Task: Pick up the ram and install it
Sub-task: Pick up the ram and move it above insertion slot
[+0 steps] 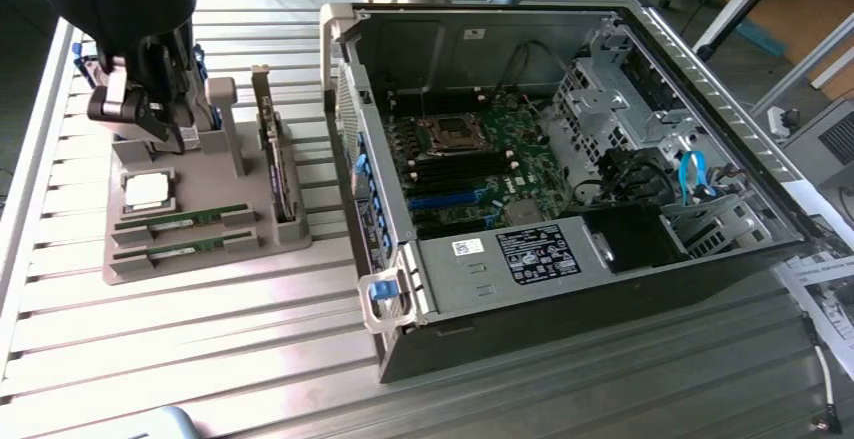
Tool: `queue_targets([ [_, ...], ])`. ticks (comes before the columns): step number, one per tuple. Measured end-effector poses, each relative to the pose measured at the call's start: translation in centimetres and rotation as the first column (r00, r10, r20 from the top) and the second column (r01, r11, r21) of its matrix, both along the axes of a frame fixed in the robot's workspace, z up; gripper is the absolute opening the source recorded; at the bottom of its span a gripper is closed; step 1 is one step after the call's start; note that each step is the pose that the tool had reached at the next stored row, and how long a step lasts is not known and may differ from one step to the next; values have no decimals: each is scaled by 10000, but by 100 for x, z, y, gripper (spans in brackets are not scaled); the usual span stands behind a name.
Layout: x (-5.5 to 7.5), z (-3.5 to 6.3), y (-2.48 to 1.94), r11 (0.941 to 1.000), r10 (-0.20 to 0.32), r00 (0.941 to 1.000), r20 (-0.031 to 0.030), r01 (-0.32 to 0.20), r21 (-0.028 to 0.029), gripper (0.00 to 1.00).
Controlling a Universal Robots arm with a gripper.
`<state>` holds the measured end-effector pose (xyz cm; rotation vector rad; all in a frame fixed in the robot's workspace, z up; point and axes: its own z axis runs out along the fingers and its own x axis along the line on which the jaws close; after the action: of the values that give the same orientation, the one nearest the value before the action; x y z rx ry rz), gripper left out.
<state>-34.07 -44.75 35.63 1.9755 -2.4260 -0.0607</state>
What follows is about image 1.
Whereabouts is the green RAM stick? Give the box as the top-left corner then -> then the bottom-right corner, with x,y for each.
111,236 -> 254,261
114,206 -> 250,233

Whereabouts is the black RAM slot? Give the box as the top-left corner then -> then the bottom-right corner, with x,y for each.
411,150 -> 510,166
415,162 -> 515,179
412,156 -> 513,172
416,168 -> 519,185

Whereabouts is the silver CPU chip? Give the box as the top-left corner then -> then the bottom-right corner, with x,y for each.
123,173 -> 176,209

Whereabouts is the grey parts rack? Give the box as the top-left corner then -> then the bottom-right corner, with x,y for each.
102,76 -> 315,289

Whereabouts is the metal CPU socket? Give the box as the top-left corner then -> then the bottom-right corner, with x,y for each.
416,112 -> 494,156

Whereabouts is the blue expansion slot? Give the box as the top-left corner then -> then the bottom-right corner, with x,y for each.
407,192 -> 497,211

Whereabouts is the grey case latch blue tab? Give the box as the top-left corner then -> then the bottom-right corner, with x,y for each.
356,262 -> 420,336

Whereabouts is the green motherboard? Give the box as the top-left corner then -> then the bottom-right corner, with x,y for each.
386,93 -> 579,240

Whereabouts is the grey power supply with label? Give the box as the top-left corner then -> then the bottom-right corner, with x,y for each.
398,220 -> 619,326

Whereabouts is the grey chipset heatsink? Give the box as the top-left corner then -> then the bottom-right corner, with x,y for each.
505,200 -> 554,226

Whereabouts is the light blue rounded object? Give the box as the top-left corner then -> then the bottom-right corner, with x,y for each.
83,405 -> 200,439

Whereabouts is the silver metal disk bay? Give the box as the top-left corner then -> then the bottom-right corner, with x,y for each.
550,18 -> 713,200

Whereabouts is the black open PC case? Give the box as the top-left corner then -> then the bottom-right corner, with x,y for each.
318,1 -> 823,385

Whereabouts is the black tripod pole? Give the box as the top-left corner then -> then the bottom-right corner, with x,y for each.
691,0 -> 803,60

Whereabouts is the white power strip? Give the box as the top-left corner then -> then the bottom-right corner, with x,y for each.
765,105 -> 803,136

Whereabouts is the brown cardboard box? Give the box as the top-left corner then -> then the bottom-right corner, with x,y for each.
714,0 -> 854,66

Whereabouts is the grey computer tower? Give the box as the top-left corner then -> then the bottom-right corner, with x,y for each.
778,97 -> 854,186

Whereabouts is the printed paper sheet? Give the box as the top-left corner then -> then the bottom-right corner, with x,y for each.
773,252 -> 854,346

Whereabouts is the graphics card with metal bracket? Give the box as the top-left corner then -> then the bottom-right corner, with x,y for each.
250,63 -> 303,224

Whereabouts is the black wire loop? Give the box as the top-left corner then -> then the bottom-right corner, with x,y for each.
498,40 -> 577,99

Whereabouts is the black wire bundle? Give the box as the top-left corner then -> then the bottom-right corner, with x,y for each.
571,156 -> 677,210

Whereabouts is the blue SATA wire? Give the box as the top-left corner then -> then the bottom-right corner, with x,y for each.
675,150 -> 721,209

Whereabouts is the white desk frame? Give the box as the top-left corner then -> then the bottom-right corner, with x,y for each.
571,0 -> 854,91

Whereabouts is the white thin cable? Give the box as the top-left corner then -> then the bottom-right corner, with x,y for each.
802,310 -> 843,434

